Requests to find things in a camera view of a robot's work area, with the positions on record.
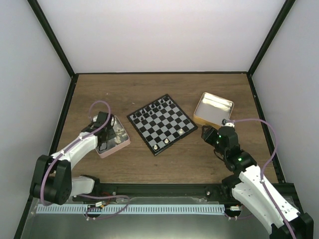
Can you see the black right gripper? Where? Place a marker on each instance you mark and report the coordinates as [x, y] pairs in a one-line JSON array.
[[207, 136]]

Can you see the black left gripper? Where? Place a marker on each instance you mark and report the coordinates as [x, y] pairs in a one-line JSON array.
[[112, 133]]

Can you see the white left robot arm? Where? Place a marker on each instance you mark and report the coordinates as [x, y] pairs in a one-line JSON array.
[[52, 180]]

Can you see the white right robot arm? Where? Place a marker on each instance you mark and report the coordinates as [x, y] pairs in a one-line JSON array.
[[281, 219]]

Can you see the pink tin with pieces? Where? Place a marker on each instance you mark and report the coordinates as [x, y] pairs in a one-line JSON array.
[[117, 138]]

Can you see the black chess pieces row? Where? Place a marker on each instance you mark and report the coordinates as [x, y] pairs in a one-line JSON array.
[[154, 109]]

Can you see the black grey chess board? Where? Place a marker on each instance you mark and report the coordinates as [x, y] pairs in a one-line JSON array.
[[155, 131]]

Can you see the yellow empty tin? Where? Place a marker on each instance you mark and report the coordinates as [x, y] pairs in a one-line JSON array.
[[212, 110]]

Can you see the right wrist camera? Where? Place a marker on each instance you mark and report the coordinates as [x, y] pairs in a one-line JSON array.
[[228, 123]]

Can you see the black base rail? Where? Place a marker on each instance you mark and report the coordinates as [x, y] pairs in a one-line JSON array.
[[213, 192]]

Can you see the light blue slotted cable duct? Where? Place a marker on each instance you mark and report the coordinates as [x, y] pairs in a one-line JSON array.
[[134, 209]]

